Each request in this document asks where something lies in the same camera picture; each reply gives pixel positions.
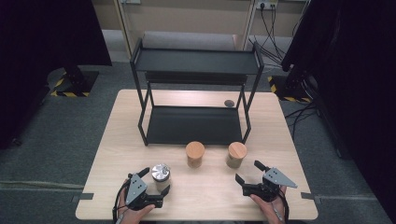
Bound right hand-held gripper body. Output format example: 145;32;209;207
242;167;299;203

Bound grey cushion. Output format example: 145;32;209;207
141;30;237;52

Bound person's left hand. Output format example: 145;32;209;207
118;179;156;224

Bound silver metal can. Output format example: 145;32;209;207
150;162;172;192

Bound grey tape mark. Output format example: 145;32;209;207
300;191;321;203
72;192;95;202

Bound right hand-held gripper black cable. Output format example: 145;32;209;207
278;189;290;224

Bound glass jar with wooden lid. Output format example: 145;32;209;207
225;141;248;170
185;141;206;169

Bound black cables on carpet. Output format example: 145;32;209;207
284;102;319;140

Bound stand base with striped tape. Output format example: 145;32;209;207
46;66;100;98
267;74;312;104

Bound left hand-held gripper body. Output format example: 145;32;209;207
124;173;164;212

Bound left hand-held gripper black cable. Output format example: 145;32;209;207
111;178;134;224

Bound hand-held gripper black cable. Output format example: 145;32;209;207
111;178;134;224
278;189;290;224

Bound black curtain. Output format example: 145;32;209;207
0;0;113;150
281;0;396;223

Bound beige wooden frame furniture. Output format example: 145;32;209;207
92;0;312;60

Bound white wall power socket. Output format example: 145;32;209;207
255;0;279;10

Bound person's right hand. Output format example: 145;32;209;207
249;186;289;224

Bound black cables at wall socket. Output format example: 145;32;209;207
247;2;309;68

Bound black metal shelf rack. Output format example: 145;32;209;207
129;37;265;147

